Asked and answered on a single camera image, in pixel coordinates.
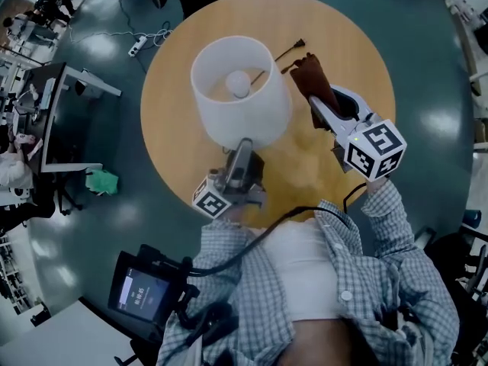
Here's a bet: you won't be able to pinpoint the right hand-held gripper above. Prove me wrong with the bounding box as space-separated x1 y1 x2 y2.
307 84 407 183

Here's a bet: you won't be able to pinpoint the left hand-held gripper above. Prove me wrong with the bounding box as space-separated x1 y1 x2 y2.
191 137 268 220

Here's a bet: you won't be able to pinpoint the dark red cloth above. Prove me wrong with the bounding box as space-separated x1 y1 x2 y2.
289 53 343 131

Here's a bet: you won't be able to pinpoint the person's right forearm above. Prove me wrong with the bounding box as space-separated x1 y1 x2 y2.
360 177 419 261

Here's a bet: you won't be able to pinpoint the person's left forearm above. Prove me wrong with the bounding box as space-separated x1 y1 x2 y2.
200 204 264 266

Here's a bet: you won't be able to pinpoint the person's white undershirt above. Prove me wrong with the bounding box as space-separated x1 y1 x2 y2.
262 219 346 322

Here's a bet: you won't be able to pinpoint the person's plaid shirt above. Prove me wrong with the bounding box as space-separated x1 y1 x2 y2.
156 179 462 366

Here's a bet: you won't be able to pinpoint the green plastic bag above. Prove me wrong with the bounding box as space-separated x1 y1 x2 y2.
85 169 120 197

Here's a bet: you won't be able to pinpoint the white power strip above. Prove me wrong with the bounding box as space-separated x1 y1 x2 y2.
127 35 149 58

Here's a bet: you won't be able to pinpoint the black waist-mounted controller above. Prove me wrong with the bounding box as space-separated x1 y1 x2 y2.
177 301 239 345

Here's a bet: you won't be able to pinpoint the black screen device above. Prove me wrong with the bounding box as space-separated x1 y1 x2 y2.
108 244 191 326

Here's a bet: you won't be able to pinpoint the black office chair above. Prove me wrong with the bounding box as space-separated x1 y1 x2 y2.
0 169 84 230
422 219 488 304

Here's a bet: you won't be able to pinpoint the person's dark trousers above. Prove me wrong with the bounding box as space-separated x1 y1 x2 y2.
291 316 386 366

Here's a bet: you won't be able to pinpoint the white storage shelf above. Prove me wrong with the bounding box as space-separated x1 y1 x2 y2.
0 234 43 316

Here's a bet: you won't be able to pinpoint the plain white table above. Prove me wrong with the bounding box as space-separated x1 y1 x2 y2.
0 299 134 366

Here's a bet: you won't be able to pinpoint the black lamp power cable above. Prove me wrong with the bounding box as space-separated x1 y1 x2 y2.
249 38 307 87

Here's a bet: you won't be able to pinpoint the thick black gripper cable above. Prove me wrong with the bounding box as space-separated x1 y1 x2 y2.
190 183 369 278

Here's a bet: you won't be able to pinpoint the white floor cable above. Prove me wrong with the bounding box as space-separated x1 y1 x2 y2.
69 27 173 49

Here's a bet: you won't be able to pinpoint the black top desk white frame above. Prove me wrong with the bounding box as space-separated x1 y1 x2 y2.
28 61 124 175

